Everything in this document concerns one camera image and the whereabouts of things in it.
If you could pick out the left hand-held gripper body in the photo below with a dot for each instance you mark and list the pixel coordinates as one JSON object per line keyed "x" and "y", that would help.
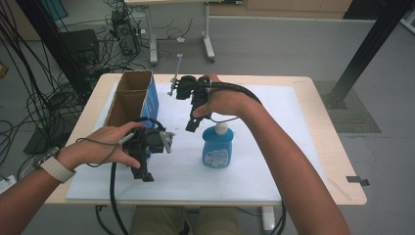
{"x": 153, "y": 140}

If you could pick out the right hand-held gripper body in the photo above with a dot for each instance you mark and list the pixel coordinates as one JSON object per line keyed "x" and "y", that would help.
{"x": 186, "y": 87}

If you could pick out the blue bottle with white cap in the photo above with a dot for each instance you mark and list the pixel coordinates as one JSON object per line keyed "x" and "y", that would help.
{"x": 218, "y": 147}

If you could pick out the blue cardboard box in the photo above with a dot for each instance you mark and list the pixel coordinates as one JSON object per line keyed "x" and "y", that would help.
{"x": 130, "y": 104}

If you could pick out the person's right hand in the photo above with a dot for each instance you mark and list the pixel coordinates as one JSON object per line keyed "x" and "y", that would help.
{"x": 228, "y": 103}

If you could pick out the person's left hand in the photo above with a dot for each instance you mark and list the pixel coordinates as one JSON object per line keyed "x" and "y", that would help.
{"x": 101, "y": 147}

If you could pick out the small white object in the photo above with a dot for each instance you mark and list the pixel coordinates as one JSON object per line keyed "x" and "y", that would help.
{"x": 180, "y": 39}

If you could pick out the person's left leg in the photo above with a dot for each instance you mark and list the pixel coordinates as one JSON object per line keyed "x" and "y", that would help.
{"x": 156, "y": 222}

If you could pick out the person's leg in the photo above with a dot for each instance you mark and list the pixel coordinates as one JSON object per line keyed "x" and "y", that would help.
{"x": 156, "y": 222}
{"x": 218, "y": 222}

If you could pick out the white foam board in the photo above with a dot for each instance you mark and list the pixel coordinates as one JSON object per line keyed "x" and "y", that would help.
{"x": 195, "y": 182}

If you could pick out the white desk with legs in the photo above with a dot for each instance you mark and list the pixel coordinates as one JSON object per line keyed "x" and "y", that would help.
{"x": 206, "y": 32}

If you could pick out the black computer tower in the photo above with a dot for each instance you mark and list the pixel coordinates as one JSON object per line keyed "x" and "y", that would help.
{"x": 125, "y": 36}

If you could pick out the wristwatch with beige band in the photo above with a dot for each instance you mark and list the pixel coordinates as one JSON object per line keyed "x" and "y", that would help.
{"x": 57, "y": 169}

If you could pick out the person's right leg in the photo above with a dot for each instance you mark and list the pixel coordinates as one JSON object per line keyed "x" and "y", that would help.
{"x": 218, "y": 222}

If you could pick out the black floor plate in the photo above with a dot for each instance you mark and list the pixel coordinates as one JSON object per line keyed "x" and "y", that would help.
{"x": 42, "y": 143}

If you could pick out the black box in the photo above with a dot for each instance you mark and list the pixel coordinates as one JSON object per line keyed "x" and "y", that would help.
{"x": 80, "y": 45}

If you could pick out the white table leg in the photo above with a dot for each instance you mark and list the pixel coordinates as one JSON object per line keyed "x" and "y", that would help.
{"x": 268, "y": 218}

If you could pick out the white power strip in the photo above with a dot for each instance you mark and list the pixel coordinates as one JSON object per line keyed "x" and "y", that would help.
{"x": 7, "y": 184}

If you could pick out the light wooden table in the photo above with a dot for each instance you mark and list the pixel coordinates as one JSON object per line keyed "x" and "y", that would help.
{"x": 339, "y": 163}

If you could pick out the teal panel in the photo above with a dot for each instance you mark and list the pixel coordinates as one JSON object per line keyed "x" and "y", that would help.
{"x": 55, "y": 8}

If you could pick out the dark grey floor mat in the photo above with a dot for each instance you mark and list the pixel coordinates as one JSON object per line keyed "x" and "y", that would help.
{"x": 352, "y": 120}

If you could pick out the black tape piece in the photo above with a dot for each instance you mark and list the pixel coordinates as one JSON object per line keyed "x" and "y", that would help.
{"x": 357, "y": 180}

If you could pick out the black metal post with foot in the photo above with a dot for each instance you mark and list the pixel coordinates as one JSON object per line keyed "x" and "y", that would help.
{"x": 368, "y": 45}

